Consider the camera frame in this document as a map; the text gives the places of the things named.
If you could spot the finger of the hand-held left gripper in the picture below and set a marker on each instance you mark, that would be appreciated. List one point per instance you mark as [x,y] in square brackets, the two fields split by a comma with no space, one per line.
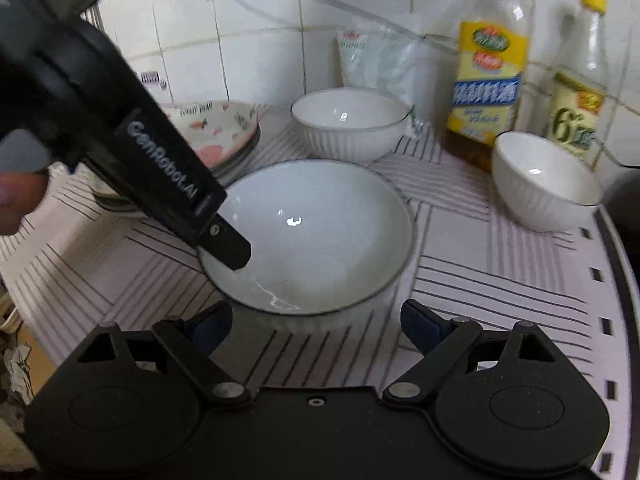
[227,245]

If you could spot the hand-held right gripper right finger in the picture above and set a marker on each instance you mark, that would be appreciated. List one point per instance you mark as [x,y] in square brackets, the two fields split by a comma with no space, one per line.
[422,325]

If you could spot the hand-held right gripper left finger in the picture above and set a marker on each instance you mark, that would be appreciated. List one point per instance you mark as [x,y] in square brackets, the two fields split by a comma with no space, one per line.
[210,322]

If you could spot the white ribbed bowl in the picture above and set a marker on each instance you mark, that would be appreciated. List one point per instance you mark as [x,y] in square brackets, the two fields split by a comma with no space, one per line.
[350,120]
[325,240]
[547,180]

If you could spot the pink rabbit print plate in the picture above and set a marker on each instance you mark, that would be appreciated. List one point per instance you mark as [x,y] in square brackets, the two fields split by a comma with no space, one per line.
[220,125]

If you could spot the person's left hand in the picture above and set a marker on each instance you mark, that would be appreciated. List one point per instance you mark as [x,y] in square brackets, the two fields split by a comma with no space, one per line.
[17,200]

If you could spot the striped tablecloth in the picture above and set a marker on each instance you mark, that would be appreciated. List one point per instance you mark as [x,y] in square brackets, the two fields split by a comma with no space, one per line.
[475,285]

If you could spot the clear plastic bag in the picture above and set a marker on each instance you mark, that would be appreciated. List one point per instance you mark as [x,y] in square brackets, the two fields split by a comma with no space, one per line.
[375,65]

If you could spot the cooking wine bottle yellow label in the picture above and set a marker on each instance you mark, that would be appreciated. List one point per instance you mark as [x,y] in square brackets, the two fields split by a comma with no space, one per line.
[487,85]

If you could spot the clear vinegar bottle yellow cap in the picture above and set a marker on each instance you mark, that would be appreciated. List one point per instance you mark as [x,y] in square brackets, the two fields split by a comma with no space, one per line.
[582,100]

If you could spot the small white wall label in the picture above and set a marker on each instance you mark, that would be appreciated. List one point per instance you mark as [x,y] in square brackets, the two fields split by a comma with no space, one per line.
[152,80]

